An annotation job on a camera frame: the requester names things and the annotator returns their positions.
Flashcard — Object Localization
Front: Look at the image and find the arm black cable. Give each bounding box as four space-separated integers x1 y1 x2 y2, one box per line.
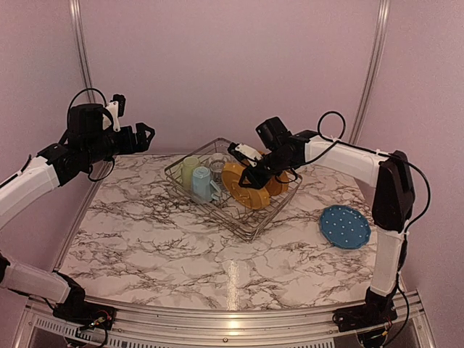
67 88 117 182
275 110 432 233

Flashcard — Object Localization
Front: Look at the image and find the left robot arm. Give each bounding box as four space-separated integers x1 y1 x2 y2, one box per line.
1 100 155 323

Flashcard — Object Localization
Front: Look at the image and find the blue dotted plate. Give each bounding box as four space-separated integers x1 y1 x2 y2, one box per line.
319 205 371 250

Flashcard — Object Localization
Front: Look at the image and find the front aluminium rail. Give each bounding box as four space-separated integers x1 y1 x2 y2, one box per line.
14 289 436 348

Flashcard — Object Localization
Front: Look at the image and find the wire dish rack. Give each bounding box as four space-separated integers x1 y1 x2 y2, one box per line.
165 138 302 241

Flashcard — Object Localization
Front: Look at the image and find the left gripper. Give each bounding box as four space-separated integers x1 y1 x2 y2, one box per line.
83 121 154 165

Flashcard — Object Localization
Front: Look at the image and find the yellow plate front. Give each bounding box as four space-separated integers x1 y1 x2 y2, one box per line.
221 162 270 210

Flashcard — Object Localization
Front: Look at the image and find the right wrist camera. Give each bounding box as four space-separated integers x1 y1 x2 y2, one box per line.
228 143 263 167

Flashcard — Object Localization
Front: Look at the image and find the yellow plate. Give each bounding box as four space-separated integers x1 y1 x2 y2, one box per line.
221 162 270 210
250 172 289 199

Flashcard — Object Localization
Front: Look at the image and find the yellow plate back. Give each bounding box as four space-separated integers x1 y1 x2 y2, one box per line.
250 172 289 199

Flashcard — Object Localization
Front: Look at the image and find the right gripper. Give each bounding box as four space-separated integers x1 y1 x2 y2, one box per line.
238 149 294 190

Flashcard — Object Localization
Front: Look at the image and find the white ribbed bowl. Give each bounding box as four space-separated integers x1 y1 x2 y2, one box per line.
210 152 228 162

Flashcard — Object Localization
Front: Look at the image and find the clear glass front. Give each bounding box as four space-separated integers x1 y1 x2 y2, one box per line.
209 160 225 183

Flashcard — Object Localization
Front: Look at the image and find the green mug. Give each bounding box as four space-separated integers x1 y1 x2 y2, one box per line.
181 156 201 191

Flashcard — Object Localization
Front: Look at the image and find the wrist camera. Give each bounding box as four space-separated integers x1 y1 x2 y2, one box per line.
228 143 263 167
102 94 126 132

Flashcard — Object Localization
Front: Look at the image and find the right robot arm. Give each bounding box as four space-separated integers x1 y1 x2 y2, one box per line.
228 117 415 331

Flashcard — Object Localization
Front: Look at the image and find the aluminium post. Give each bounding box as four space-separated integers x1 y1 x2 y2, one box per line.
349 0 391 144
69 0 96 103

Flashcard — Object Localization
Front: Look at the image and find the right aluminium post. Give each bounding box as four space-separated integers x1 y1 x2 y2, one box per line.
349 0 391 144

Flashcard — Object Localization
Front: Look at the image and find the light blue mug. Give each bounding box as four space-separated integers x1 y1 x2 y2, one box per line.
191 166 221 202

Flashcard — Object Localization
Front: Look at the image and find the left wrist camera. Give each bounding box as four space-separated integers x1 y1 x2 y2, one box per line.
102 94 126 132

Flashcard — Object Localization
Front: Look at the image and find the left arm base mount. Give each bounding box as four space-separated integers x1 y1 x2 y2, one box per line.
53 301 116 331

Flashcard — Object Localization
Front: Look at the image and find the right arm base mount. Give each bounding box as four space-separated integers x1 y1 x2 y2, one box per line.
332 304 398 332

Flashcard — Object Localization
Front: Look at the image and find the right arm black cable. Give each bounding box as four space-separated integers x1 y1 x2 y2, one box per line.
275 110 432 233

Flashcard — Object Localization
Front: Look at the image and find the left aluminium post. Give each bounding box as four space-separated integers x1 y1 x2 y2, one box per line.
69 0 96 103

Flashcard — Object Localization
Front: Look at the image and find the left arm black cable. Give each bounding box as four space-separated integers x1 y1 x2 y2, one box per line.
67 88 117 182

